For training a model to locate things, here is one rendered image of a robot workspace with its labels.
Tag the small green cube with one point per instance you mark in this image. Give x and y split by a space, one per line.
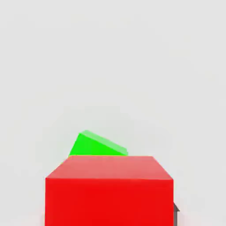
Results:
91 146

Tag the small red cube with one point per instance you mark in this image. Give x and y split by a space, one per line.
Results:
109 197

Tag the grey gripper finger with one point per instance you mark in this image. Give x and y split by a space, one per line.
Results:
175 216

